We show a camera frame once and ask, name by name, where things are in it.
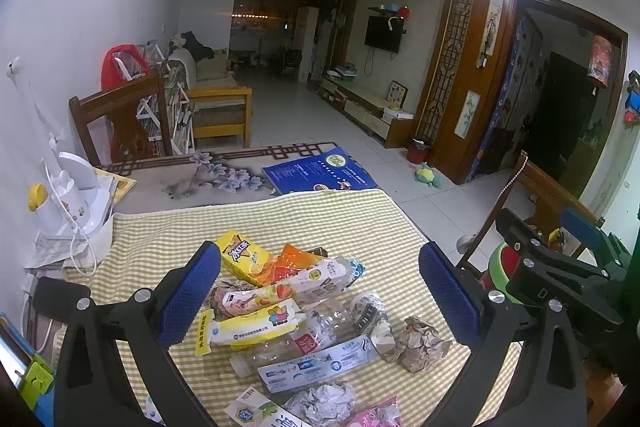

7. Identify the yellow bear snack packet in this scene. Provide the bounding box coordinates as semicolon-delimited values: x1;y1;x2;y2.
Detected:
196;299;309;358

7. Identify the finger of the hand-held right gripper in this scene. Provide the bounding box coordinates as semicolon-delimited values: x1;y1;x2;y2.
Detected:
495;208;611;308
560;207;632;276

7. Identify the plain wooden chair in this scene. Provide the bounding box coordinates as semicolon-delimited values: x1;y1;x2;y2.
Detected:
69;74;176;168

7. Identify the blue and red toy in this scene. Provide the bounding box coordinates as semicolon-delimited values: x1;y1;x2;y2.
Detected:
622;72;640;128

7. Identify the orange snack packet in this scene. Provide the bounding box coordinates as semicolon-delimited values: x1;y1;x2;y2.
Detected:
270;244;321;283

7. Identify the yellow drink carton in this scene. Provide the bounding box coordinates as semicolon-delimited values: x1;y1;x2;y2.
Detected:
215;231;281;288

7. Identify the plush turtle toy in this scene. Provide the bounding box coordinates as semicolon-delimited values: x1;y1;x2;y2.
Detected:
414;162;444;189

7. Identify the beige sofa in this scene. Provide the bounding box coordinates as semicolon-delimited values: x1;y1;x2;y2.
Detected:
167;47;236;88

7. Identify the blue patterned door curtain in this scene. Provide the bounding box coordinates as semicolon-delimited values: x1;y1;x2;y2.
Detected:
467;19;544;183

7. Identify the carved wooden chair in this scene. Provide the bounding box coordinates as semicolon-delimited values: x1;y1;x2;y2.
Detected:
455;150;606;278

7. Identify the small red waste bin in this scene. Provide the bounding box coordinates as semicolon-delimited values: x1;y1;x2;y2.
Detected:
406;136;432;164

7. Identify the carved wooden partition screen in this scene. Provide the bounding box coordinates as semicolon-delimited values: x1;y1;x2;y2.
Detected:
415;0;516;186

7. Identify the long scroll picture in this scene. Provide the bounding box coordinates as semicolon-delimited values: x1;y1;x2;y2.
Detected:
477;0;504;68

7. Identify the black cloth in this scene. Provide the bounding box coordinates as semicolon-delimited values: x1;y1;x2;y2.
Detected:
172;32;216;60

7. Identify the white and blue toothpaste box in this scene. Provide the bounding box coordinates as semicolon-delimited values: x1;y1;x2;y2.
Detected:
257;334;384;396

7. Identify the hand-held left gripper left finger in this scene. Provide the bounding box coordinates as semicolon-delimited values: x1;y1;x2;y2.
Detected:
52;241;223;427

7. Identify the printed paper ball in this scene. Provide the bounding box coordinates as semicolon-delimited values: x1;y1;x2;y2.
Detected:
395;316;453;374

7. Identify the white bead string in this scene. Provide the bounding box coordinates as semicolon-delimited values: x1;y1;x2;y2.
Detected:
480;152;531;231

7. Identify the clear plastic water bottle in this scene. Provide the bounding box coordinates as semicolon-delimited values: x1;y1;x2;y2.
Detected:
229;292;391;378

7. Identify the red bag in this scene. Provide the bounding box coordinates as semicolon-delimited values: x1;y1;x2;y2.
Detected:
101;44;151;90

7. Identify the white desk lamp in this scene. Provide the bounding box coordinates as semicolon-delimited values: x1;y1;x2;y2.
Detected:
6;56;115;269

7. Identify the wall television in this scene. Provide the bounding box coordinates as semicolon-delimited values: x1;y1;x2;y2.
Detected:
364;14;405;54

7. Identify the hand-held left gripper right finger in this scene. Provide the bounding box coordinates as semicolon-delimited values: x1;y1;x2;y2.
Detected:
417;241;586;427

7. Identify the crumpled white paper ball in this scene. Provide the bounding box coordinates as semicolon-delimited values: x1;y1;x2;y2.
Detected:
285;382;359;427

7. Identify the black phone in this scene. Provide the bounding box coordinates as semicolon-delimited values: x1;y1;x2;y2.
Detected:
35;277;94;323

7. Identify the white strawberry snack packet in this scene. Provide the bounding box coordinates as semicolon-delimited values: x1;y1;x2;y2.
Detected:
207;282;301;323

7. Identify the framed picture on cabinet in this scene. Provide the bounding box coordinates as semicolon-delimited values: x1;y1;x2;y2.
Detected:
389;81;410;108

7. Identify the yellow wooden bench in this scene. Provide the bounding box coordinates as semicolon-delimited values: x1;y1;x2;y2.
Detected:
187;84;254;149

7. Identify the red bin with green rim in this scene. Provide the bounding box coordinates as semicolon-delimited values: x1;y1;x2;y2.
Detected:
477;241;526;304

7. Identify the yellow checked tablecloth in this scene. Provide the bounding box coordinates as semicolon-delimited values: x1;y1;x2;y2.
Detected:
62;188;523;427

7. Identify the red paper lantern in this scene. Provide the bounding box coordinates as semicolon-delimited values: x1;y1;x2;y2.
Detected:
587;34;615;88

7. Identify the pink white snack packet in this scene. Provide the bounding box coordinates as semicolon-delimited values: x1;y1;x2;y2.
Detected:
280;257;366;303

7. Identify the white book rack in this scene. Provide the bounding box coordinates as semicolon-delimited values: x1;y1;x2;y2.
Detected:
132;39;196;156

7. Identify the yellow book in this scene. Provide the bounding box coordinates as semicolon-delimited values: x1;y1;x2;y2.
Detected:
95;167;139;208

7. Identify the wooden television cabinet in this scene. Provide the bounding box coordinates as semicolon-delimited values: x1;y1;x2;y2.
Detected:
320;72;416;148

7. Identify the short bamboo scroll picture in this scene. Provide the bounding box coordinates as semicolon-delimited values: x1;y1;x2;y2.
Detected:
454;91;481;139

